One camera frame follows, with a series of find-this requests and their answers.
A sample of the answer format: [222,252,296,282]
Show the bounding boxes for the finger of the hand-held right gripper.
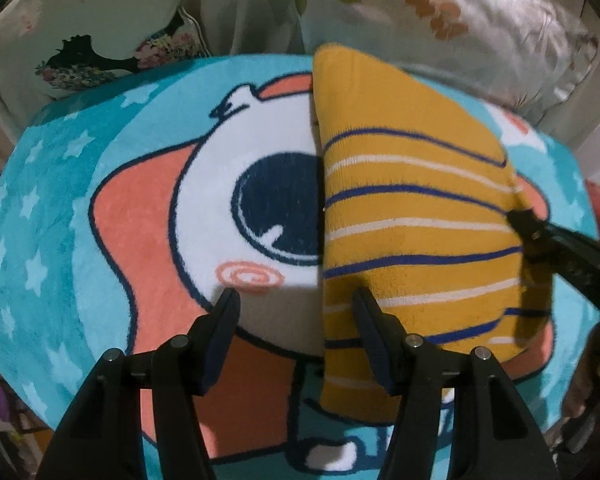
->
[507,207,600,303]

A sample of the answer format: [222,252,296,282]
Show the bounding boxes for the yellow striped sweater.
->
[311,42,553,413]

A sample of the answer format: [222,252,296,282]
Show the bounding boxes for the turquoise cartoon blanket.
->
[0,52,600,480]

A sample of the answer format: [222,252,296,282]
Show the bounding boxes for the floral bedsheet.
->
[280,0,600,126]

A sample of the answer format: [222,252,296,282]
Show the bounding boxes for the bird print cushion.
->
[0,0,213,101]

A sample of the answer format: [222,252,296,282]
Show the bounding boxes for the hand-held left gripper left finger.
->
[36,287,242,480]

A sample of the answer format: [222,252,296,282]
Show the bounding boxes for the beige curtain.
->
[177,0,311,57]

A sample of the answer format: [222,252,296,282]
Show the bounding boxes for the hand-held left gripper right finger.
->
[352,287,563,480]

